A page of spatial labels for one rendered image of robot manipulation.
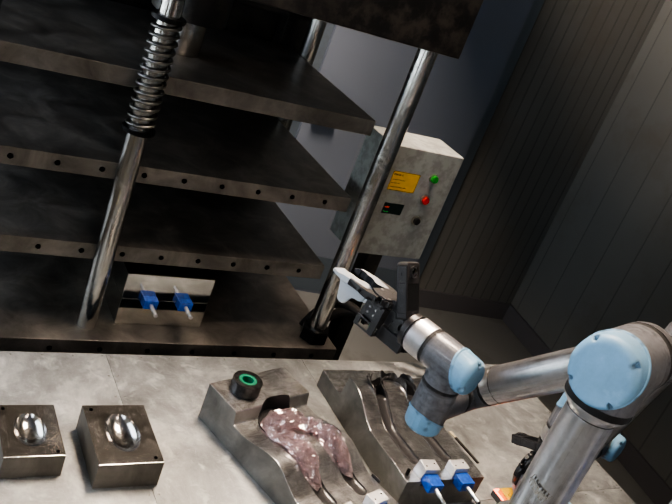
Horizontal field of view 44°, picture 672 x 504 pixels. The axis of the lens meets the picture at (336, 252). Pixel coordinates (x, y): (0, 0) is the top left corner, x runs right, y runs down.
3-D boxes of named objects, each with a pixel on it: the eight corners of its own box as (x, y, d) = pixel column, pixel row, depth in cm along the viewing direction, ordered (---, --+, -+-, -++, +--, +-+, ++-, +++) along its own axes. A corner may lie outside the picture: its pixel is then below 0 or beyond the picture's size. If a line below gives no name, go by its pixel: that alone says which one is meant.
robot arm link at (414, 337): (429, 329, 153) (451, 328, 159) (411, 315, 155) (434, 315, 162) (410, 362, 155) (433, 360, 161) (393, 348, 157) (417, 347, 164)
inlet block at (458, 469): (481, 510, 213) (490, 494, 211) (467, 511, 211) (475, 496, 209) (455, 474, 223) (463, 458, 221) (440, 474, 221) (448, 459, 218)
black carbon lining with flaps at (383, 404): (452, 467, 224) (466, 441, 220) (405, 470, 216) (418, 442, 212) (392, 386, 250) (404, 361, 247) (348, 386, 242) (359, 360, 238)
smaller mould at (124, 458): (157, 485, 190) (165, 462, 187) (91, 489, 182) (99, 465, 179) (136, 426, 205) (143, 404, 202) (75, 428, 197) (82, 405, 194)
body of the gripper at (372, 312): (349, 320, 164) (391, 355, 158) (368, 283, 162) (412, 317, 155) (372, 319, 170) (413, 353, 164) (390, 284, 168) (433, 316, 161)
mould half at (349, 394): (470, 501, 226) (491, 464, 220) (394, 508, 212) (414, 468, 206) (386, 385, 263) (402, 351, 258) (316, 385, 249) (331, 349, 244)
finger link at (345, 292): (318, 290, 166) (355, 314, 164) (330, 265, 165) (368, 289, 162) (324, 288, 169) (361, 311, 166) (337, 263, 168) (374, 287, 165)
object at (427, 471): (448, 514, 208) (459, 500, 206) (433, 514, 205) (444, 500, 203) (424, 473, 217) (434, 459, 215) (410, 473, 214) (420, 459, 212)
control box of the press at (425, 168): (322, 489, 332) (469, 162, 275) (255, 494, 317) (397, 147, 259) (301, 452, 349) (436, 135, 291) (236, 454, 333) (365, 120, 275)
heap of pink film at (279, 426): (359, 474, 209) (370, 451, 206) (310, 494, 196) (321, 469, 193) (296, 411, 224) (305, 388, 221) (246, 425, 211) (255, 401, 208)
